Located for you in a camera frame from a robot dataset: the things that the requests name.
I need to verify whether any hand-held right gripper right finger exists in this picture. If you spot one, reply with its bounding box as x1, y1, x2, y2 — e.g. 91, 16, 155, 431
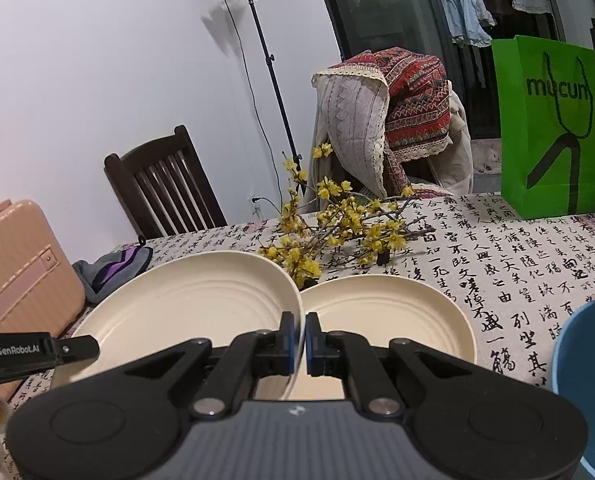
305, 312, 478, 418

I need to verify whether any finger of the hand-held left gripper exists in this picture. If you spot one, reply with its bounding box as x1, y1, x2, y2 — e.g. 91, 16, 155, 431
52, 336, 100, 368

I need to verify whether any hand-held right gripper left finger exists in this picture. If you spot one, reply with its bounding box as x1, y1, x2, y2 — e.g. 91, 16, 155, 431
125, 312, 296, 420

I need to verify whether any cream plate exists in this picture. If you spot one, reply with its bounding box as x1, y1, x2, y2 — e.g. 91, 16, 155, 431
51, 250, 304, 401
287, 275, 477, 401

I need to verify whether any blue bowl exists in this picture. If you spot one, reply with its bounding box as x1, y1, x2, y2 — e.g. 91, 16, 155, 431
551, 297, 595, 480

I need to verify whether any grey purple cloth pouch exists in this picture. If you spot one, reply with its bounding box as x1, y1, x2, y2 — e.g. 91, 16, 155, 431
72, 245, 152, 305

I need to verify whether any pink suitcase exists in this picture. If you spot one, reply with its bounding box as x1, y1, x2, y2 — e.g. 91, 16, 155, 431
0, 199, 85, 341

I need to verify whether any yellow flower branch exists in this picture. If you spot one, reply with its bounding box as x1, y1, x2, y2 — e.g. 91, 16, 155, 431
257, 144, 435, 288

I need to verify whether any dark wooden chair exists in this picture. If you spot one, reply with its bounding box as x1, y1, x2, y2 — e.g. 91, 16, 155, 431
104, 125, 228, 240

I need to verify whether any white lace-trimmed cloth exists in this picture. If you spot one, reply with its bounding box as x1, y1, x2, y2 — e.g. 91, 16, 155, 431
311, 67, 391, 200

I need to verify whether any chair draped with blankets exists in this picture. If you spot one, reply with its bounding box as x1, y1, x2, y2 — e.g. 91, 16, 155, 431
307, 92, 474, 211

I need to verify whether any green paper bag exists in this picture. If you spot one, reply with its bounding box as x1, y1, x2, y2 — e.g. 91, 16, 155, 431
492, 35, 595, 220

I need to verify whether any dark sliding glass door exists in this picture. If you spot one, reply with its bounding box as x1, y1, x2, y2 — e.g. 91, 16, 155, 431
311, 0, 595, 141

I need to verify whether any light blue hanging shirt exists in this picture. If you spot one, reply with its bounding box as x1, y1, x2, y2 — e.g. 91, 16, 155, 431
430, 0, 495, 47

